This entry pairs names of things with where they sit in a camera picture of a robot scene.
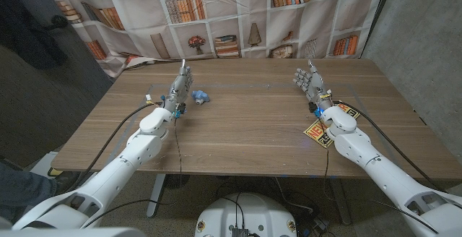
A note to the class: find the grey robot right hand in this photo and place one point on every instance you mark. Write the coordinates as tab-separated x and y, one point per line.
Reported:
314	85

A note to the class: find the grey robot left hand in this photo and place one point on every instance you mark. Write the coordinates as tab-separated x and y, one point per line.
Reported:
178	89

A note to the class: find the yellow new driver bumper sticker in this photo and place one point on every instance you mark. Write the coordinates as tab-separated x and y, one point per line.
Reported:
317	134

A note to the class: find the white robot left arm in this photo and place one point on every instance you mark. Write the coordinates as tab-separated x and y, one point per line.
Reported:
119	161

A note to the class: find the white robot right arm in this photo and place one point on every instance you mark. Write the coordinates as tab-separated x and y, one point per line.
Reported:
379	172

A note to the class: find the printed bookshelf backdrop cloth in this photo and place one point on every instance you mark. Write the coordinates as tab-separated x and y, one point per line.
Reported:
231	16

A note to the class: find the black backdrop stand pole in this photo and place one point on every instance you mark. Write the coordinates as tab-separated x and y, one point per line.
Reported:
379	13

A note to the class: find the white table leg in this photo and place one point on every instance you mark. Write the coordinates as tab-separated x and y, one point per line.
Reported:
156	193

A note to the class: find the grey table leg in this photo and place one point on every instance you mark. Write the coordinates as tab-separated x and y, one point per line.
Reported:
341	201

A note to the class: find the white robot torso base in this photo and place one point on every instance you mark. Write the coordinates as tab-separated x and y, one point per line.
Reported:
249	215

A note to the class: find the white floor platform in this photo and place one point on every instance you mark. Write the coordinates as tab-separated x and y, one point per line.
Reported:
43	164

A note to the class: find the person in blue jeans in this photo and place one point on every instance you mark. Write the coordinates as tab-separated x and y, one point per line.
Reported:
21	190

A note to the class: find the small blue toy camera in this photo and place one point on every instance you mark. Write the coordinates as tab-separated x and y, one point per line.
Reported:
199	96

